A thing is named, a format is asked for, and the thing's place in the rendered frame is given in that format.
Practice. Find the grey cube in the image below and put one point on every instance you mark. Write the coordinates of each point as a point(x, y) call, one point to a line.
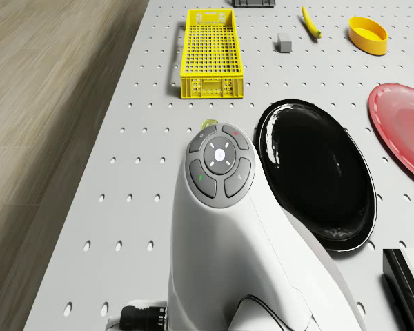
point(284, 44)

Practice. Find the red plate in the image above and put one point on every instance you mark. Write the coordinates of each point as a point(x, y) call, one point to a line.
point(403, 127)

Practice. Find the banana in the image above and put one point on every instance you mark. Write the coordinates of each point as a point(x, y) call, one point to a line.
point(310, 23)

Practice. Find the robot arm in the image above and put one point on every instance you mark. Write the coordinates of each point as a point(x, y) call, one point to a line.
point(221, 248)

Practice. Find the black plate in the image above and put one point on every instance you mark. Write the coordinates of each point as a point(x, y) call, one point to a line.
point(317, 172)

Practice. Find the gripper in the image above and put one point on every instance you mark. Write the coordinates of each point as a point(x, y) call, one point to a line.
point(141, 315)

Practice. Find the yellow basket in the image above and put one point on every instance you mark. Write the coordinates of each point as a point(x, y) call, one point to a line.
point(210, 51)

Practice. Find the dark grey basket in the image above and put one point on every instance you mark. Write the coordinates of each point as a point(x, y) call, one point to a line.
point(253, 2)

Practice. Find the yellow bowl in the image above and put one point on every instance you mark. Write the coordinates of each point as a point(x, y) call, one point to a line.
point(367, 41)

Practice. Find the black stove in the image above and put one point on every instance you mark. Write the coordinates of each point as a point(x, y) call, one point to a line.
point(408, 282)

